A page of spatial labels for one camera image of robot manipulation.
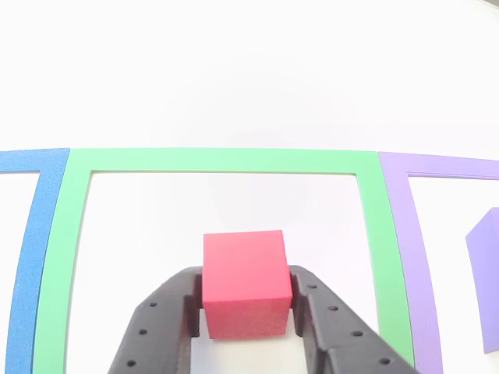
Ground green square frame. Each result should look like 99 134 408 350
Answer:
33 147 415 374

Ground purple block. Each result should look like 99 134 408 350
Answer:
465 207 499 355

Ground purple square frame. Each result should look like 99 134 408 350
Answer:
377 151 499 374

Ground blue square frame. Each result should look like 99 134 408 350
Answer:
0 147 71 374

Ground small red cube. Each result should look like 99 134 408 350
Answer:
202 229 294 340

